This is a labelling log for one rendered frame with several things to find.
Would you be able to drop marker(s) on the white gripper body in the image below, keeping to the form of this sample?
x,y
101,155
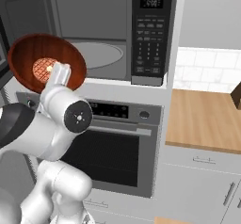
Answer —
x,y
59,74

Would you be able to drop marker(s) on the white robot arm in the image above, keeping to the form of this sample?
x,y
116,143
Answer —
x,y
37,133

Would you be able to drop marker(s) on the round brown waffle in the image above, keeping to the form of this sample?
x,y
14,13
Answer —
x,y
40,71

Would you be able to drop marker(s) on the brown wooden bowl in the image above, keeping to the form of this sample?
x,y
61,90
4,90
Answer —
x,y
34,47

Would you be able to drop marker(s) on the glass microwave turntable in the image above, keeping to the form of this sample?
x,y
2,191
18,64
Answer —
x,y
100,54

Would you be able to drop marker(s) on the microwave door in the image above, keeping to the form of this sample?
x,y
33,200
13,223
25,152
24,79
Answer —
x,y
3,55

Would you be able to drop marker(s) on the oven door with dark window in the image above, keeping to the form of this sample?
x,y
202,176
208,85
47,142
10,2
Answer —
x,y
106,158

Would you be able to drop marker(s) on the black and grey microwave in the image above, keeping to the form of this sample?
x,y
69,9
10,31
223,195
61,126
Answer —
x,y
150,39

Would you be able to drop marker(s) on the grey cupboard door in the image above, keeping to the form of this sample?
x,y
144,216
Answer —
x,y
234,213
188,196

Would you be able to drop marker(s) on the pale butter pat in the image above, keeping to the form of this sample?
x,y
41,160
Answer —
x,y
49,68

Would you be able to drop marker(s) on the round oven knob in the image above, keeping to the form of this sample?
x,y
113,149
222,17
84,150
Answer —
x,y
144,114
30,103

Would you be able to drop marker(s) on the stainless steel oven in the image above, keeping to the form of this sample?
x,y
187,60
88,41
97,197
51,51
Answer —
x,y
125,111

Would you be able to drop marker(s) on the grey drawer front under oven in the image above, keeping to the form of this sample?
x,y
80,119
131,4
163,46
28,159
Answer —
x,y
125,207

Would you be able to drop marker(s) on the dark brown wooden block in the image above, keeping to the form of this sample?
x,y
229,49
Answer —
x,y
237,96

